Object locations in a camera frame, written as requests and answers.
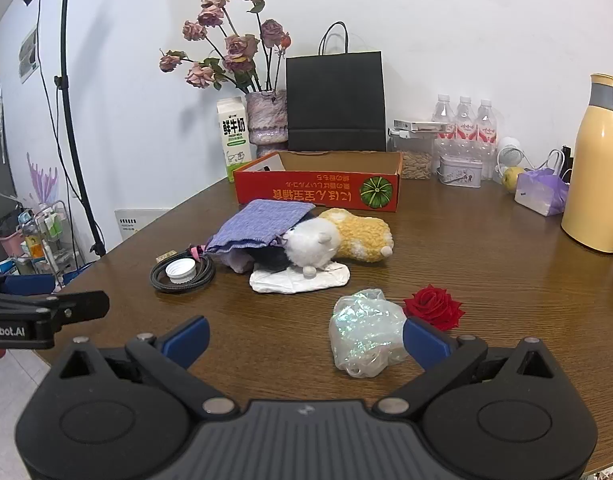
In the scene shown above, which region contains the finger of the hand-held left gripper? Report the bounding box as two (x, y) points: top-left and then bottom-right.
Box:
(0, 273), (56, 296)
(0, 290), (110, 332)

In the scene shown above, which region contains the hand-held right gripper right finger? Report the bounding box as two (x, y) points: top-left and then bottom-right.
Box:
(373, 317), (557, 421)

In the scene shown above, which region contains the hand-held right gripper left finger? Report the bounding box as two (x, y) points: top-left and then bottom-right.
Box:
(56, 316), (240, 421)

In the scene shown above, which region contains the red rose flower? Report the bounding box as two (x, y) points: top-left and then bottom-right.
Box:
(403, 284), (465, 332)

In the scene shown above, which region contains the iridescent plastic bag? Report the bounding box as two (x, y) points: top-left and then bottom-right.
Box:
(329, 288), (410, 379)

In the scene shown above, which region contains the black cable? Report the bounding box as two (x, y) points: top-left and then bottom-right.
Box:
(150, 245), (217, 294)

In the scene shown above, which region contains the white bottle cap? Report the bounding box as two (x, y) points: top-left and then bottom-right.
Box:
(166, 258), (196, 284)

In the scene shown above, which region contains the light purple fluffy cloth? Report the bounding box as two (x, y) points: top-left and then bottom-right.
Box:
(220, 251), (253, 274)

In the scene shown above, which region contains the dark blue wallet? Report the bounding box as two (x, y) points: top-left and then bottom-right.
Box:
(251, 249), (293, 269)

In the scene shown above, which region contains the white cloth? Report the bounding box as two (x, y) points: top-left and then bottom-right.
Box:
(250, 261), (351, 295)

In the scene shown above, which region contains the white yellow alpaca plush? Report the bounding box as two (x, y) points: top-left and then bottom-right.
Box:
(284, 208), (393, 279)

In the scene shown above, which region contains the purple drawstring pouch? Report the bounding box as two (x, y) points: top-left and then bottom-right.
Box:
(205, 199), (317, 257)

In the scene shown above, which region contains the red cardboard box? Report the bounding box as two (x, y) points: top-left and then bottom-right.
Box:
(234, 150), (403, 213)

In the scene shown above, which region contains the pink bin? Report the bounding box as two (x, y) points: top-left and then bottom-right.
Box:
(0, 220), (26, 257)

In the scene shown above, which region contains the metal storage cart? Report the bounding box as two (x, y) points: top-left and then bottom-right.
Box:
(0, 200), (83, 291)

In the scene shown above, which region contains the purple coral ornament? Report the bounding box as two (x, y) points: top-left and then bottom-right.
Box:
(27, 152), (63, 207)

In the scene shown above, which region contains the white printed tin box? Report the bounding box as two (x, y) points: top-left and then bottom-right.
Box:
(439, 155), (483, 189)

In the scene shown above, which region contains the black light stand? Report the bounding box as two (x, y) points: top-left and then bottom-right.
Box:
(9, 0), (108, 257)

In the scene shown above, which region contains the clear seed container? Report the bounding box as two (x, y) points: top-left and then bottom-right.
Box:
(390, 127), (435, 180)

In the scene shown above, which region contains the yellow green apple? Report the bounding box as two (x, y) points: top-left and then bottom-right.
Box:
(503, 166), (527, 194)

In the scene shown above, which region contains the purple gift bag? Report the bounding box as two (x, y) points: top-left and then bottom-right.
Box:
(515, 149), (571, 217)

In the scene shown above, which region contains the white green milk carton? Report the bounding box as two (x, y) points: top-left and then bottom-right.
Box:
(216, 97), (253, 183)

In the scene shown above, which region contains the white round device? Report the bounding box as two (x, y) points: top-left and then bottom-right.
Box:
(497, 136), (525, 183)

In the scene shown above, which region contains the flat white box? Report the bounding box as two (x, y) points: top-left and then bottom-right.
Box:
(393, 119), (450, 134)

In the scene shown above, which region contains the purple textured vase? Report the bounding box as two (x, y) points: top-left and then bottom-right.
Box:
(245, 89), (290, 159)

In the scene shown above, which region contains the yellow thermos jug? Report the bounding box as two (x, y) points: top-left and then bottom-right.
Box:
(561, 74), (613, 254)

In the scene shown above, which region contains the black paper bag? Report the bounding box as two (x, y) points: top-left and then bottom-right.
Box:
(285, 22), (387, 153)

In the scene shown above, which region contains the dried rose bouquet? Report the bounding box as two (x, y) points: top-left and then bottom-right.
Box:
(159, 0), (292, 96)

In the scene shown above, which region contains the white wall panel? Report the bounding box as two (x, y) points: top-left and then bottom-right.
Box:
(115, 208), (172, 247)

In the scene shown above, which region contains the wall poster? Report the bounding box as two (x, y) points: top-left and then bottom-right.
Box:
(18, 27), (40, 84)

